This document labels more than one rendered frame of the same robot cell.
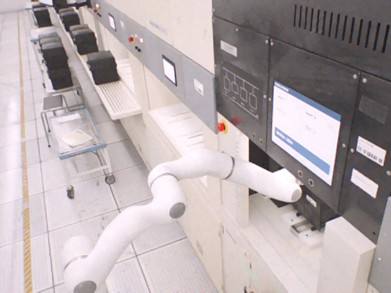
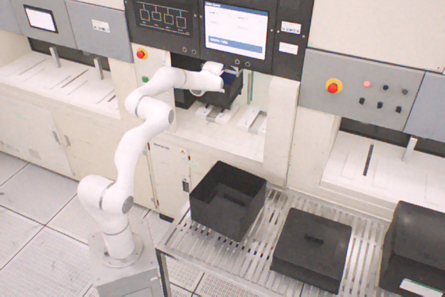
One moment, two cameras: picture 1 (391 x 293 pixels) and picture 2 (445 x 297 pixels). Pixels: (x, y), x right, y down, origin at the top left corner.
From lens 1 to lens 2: 0.85 m
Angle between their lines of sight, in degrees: 37
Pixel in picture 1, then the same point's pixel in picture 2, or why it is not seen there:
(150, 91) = not seen: outside the picture
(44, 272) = not seen: outside the picture
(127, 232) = (138, 149)
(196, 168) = (168, 82)
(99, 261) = (128, 179)
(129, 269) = (47, 239)
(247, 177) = (192, 81)
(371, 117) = (289, 7)
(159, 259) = (71, 215)
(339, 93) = not seen: outside the picture
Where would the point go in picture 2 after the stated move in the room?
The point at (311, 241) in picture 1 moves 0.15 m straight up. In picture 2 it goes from (225, 119) to (226, 98)
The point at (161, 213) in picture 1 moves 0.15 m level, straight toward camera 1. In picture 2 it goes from (163, 122) to (190, 137)
